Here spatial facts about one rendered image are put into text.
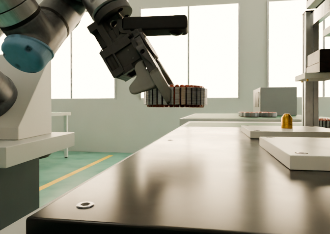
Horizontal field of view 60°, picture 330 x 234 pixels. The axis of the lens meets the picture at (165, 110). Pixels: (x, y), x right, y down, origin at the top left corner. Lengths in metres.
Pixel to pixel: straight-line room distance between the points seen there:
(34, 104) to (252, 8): 4.82
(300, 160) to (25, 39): 0.44
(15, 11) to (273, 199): 0.46
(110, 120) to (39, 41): 4.87
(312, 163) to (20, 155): 0.53
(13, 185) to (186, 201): 0.64
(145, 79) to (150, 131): 4.72
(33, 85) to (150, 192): 0.66
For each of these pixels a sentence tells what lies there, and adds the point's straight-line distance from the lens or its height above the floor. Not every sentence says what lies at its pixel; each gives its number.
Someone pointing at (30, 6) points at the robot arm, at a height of 0.98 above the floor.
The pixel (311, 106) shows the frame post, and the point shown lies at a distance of 0.78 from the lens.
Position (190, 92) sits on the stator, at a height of 0.84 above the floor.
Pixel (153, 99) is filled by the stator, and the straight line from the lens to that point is 0.47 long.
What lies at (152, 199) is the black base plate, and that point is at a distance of 0.16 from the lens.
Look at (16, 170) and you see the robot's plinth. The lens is 0.77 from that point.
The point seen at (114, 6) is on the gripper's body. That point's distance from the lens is 0.53.
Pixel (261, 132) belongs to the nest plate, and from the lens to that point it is 0.49.
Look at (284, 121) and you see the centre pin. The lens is 0.57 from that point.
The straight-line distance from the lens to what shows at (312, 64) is 0.60.
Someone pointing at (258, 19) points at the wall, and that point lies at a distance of 5.31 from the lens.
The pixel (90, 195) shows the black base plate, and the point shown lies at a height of 0.77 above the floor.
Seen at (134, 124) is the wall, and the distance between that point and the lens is 5.24.
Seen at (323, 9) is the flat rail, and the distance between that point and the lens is 0.72.
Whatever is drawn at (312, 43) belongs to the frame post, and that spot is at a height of 0.97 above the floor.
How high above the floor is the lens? 0.82
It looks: level
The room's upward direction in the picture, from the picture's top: straight up
